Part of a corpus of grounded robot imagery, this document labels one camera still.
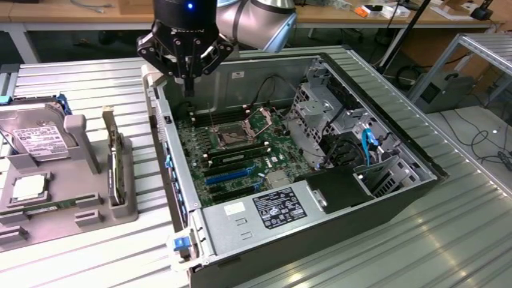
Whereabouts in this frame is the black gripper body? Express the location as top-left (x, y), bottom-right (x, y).
top-left (150, 0), bottom-right (220, 76)

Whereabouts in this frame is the green graphics card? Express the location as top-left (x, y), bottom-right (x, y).
top-left (101, 104), bottom-right (129, 208)

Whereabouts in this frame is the black RAM slot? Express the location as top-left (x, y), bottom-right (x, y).
top-left (190, 106), bottom-right (246, 118)
top-left (193, 113), bottom-right (245, 126)

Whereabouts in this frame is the thin locking lever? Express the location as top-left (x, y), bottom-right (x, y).
top-left (206, 101), bottom-right (218, 130)

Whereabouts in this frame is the metal socket cover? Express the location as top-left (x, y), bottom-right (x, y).
top-left (241, 106), bottom-right (281, 139)

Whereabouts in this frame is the CPU socket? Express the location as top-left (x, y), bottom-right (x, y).
top-left (213, 122), bottom-right (250, 149)

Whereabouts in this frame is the blue disk caddy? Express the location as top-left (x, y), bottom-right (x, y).
top-left (0, 92), bottom-right (73, 118)

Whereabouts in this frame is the silver drive cage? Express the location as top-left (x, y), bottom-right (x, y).
top-left (289, 82), bottom-right (349, 151)

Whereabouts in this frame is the black RAM stick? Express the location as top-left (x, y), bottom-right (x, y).
top-left (206, 143), bottom-right (270, 167)

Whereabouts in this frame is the long black expansion slot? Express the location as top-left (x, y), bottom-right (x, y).
top-left (202, 163), bottom-right (257, 178)

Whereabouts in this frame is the green motherboard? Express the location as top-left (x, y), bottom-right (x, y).
top-left (174, 103), bottom-right (317, 208)

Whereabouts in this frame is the silver hard disk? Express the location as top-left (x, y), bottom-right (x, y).
top-left (0, 100), bottom-right (80, 163)

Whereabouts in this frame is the black and white device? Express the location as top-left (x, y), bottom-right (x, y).
top-left (361, 4), bottom-right (385, 17)

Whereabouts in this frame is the silver chipset heatsink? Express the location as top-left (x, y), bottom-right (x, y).
top-left (266, 171), bottom-right (290, 184)

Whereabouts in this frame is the wooden desk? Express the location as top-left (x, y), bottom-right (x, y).
top-left (0, 0), bottom-right (506, 64)

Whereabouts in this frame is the white flat box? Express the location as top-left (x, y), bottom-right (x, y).
top-left (378, 5), bottom-right (410, 18)

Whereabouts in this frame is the short black expansion slot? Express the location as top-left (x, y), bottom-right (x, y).
top-left (209, 184), bottom-right (257, 197)
top-left (210, 190), bottom-right (258, 204)

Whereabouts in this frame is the black tripod pole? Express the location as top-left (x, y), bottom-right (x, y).
top-left (377, 0), bottom-right (433, 68)

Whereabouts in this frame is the grey parts rack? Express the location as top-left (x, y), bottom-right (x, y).
top-left (0, 113), bottom-right (140, 247)

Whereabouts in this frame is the black plastic shroud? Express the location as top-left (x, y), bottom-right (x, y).
top-left (305, 167), bottom-right (374, 214)

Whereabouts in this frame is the silver CPU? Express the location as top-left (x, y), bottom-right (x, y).
top-left (10, 175), bottom-right (46, 200)

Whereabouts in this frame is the silver power supply unit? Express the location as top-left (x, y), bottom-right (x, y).
top-left (201, 179), bottom-right (326, 256)

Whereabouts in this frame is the green RAM stick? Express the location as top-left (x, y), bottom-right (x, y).
top-left (0, 196), bottom-right (98, 215)

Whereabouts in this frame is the open cardboard tray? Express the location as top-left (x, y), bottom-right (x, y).
top-left (429, 0), bottom-right (474, 21)

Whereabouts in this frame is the grey box device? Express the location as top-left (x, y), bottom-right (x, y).
top-left (414, 71), bottom-right (486, 114)

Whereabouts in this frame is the silver disk bay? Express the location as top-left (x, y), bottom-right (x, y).
top-left (350, 149), bottom-right (437, 199)

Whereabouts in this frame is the black webcam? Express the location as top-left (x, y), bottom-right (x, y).
top-left (469, 0), bottom-right (496, 21)

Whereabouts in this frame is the black open PC case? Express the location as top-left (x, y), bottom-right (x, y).
top-left (140, 52), bottom-right (449, 288)

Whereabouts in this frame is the black looped wire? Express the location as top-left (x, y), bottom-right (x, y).
top-left (254, 74), bottom-right (298, 106)

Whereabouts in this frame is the grey network cable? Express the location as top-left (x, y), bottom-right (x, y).
top-left (70, 0), bottom-right (114, 13)

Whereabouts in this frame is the black wire bundle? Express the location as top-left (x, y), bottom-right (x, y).
top-left (317, 134), bottom-right (370, 172)

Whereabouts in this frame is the blue wire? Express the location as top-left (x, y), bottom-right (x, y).
top-left (361, 128), bottom-right (378, 167)

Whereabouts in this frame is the aluminium profile frame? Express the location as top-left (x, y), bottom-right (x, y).
top-left (405, 32), bottom-right (512, 115)

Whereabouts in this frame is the black cable tangle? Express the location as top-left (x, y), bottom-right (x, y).
top-left (441, 109), bottom-right (512, 172)

